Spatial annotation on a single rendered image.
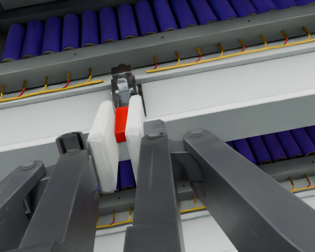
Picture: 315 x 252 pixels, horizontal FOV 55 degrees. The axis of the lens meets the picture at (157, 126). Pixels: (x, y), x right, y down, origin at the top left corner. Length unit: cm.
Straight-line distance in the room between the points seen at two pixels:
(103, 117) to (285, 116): 17
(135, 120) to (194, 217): 25
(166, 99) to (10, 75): 14
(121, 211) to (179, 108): 19
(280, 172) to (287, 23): 18
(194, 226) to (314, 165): 17
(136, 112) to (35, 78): 16
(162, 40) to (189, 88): 5
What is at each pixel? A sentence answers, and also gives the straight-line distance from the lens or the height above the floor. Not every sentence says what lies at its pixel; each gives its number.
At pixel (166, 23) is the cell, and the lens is 32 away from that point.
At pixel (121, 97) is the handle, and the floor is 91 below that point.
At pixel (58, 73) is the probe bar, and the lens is 30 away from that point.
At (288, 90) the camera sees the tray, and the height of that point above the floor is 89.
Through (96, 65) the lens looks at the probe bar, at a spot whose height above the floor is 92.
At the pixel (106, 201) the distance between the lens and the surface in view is 39.
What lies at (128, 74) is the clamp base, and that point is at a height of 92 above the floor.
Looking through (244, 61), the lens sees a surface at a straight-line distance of 29.
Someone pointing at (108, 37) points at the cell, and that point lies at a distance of 31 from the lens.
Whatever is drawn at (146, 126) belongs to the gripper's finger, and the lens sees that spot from 16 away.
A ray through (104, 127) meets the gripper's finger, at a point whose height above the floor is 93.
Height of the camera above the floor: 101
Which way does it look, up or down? 30 degrees down
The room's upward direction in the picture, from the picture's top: 10 degrees counter-clockwise
